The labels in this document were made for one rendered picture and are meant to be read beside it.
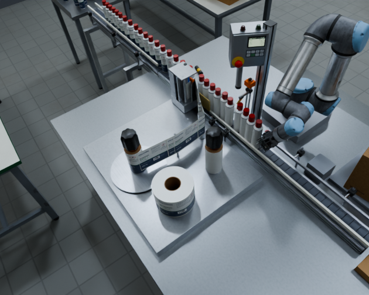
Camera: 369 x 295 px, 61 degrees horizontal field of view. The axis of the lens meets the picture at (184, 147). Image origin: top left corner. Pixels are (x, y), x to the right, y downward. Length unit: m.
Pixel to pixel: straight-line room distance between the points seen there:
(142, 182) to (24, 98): 2.55
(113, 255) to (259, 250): 1.28
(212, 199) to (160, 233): 0.31
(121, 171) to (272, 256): 0.87
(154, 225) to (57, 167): 1.72
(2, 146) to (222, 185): 1.42
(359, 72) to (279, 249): 2.78
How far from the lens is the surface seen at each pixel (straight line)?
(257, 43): 1.57
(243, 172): 1.69
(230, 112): 1.80
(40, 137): 3.45
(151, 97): 2.19
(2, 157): 2.24
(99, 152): 1.87
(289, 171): 1.74
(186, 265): 1.52
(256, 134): 1.69
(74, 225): 2.72
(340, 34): 1.56
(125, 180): 1.70
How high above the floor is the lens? 2.27
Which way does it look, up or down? 51 degrees down
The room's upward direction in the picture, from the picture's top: 6 degrees counter-clockwise
